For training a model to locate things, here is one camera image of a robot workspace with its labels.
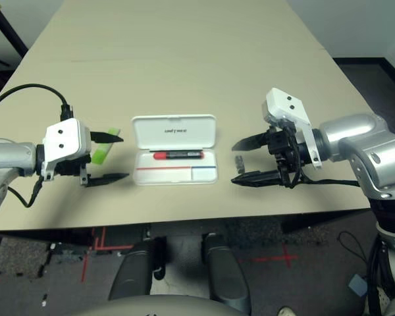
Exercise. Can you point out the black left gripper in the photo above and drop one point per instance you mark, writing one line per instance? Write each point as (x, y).
(70, 168)

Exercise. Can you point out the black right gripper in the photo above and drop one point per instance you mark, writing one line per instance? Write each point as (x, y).
(284, 148)

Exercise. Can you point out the green highlighter pen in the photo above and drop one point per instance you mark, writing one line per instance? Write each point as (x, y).
(102, 153)

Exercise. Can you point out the black marker with red cap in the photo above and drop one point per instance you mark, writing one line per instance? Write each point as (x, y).
(181, 155)

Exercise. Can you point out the white plastic pencil case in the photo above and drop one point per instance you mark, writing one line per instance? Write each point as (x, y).
(174, 130)

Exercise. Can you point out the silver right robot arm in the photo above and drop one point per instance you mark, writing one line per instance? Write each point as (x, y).
(358, 131)

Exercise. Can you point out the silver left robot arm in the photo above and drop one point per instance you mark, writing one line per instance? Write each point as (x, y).
(10, 154)

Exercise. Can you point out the grey robot left leg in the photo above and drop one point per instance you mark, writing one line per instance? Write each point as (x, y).
(135, 270)

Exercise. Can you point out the grey robot leg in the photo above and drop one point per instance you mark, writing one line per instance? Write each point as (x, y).
(227, 273)
(135, 270)

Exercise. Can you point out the grey robot right leg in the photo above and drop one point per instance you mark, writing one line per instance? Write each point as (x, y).
(227, 273)

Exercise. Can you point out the grey robot torso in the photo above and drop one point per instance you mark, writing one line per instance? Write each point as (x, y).
(158, 307)

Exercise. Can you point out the small blue floor object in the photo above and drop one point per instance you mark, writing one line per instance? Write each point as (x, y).
(358, 284)

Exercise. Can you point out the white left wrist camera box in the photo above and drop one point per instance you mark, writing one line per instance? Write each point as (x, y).
(66, 138)

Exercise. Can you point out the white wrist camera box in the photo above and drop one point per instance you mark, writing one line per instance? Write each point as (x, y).
(66, 138)
(286, 103)

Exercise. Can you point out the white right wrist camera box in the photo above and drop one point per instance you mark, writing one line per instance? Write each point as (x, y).
(286, 103)

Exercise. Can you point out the side table with black frame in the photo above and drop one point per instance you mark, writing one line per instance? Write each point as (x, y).
(6, 26)

